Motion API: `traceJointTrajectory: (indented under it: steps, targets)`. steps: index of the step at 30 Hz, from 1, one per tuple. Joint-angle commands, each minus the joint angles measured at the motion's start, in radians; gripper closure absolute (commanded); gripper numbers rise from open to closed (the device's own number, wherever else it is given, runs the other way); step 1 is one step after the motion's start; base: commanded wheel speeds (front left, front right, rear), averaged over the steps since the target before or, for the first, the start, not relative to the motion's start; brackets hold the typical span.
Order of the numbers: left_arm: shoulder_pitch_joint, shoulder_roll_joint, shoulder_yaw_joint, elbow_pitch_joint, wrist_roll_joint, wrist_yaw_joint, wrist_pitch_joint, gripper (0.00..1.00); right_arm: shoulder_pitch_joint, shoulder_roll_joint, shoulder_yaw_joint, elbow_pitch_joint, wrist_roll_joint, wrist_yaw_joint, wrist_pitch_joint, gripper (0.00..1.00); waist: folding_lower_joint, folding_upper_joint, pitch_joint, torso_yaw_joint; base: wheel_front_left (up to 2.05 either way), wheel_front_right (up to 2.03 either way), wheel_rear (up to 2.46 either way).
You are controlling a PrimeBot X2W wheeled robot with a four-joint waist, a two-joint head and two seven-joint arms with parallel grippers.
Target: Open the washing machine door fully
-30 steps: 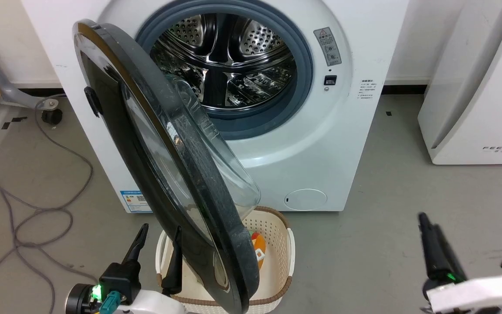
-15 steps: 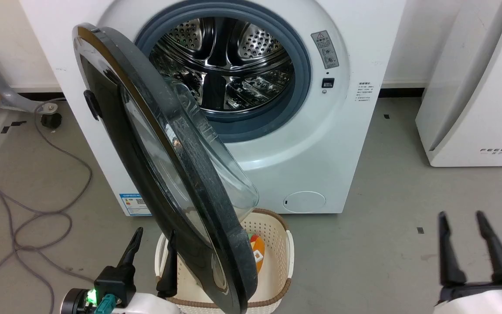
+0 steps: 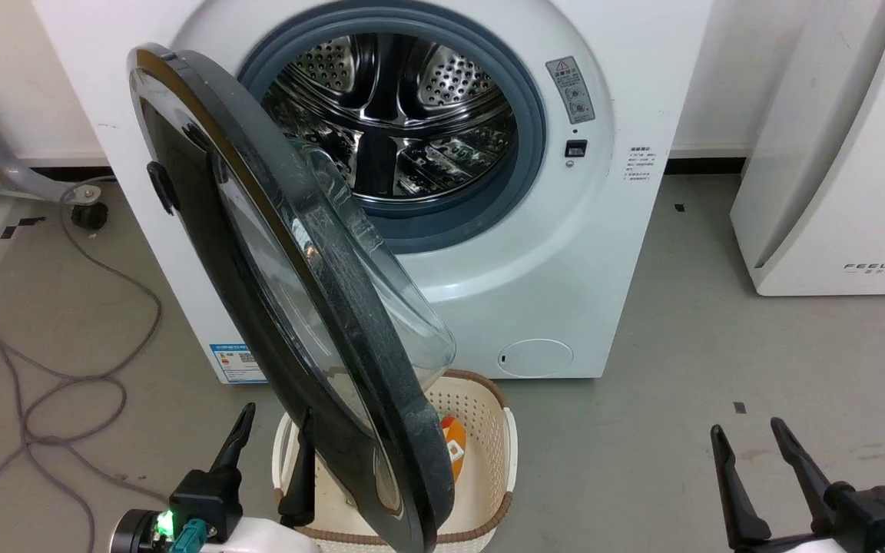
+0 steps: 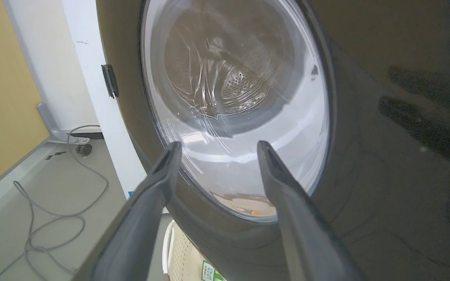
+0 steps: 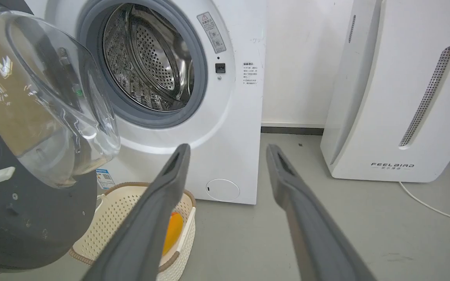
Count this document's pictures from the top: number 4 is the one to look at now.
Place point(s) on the white perforated laundry basket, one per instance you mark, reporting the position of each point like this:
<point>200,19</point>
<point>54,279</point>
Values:
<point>182,253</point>

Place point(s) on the grey metal stand leg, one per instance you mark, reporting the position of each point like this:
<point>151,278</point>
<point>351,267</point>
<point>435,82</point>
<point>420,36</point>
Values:
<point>51,123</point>

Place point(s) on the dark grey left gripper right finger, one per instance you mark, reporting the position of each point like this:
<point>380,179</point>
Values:
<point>303,230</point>

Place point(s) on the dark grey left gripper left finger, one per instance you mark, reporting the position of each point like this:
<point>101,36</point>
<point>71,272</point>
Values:
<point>139,226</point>

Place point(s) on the white washing machine body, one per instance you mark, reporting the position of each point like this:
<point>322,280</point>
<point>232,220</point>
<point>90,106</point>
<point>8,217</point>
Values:
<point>100,117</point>

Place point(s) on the black door latch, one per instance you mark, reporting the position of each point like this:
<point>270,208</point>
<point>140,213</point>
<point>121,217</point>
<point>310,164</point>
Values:
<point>110,80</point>

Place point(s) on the dark round washing machine door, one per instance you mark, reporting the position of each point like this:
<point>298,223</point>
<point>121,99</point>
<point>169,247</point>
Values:
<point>365,117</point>

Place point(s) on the green and white package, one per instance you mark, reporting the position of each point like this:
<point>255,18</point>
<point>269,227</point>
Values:
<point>210,272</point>

